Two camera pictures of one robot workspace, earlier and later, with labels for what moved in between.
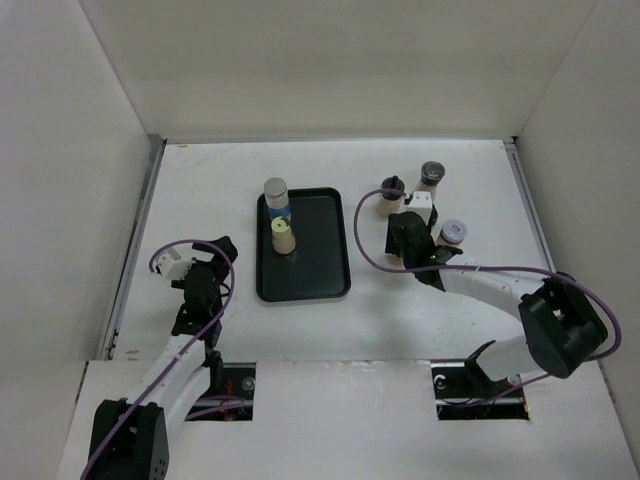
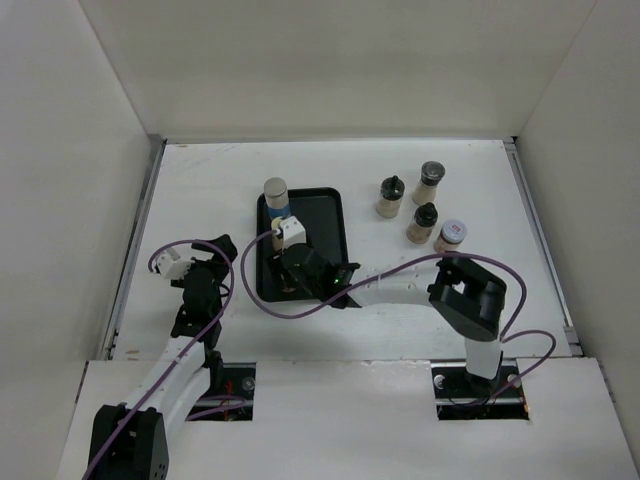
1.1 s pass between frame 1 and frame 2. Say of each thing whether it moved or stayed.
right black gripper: moved
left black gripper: stayed
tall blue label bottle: stayed
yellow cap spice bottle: stayed
